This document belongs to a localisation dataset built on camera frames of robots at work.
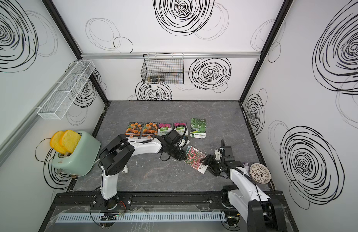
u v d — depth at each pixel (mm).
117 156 504
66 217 695
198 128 1024
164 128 1022
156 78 886
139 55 1750
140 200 756
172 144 780
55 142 726
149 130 1018
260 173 820
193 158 888
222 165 659
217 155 807
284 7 723
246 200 438
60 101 748
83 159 732
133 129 1020
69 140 756
